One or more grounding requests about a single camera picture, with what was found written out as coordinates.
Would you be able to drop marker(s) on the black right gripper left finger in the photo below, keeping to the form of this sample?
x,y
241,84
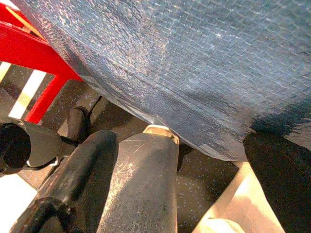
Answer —
x,y
143,179

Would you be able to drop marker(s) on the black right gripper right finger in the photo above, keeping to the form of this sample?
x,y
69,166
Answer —
x,y
284,179

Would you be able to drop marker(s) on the black robot foot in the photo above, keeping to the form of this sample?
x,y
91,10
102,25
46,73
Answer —
x,y
76,123

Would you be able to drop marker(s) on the blue woven cloth garment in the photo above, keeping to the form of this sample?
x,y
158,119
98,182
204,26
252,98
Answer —
x,y
184,63

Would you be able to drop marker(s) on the black round robot joint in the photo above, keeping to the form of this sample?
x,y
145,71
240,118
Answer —
x,y
14,145

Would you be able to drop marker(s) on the red stool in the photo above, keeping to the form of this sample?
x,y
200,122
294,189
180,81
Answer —
x,y
29,51

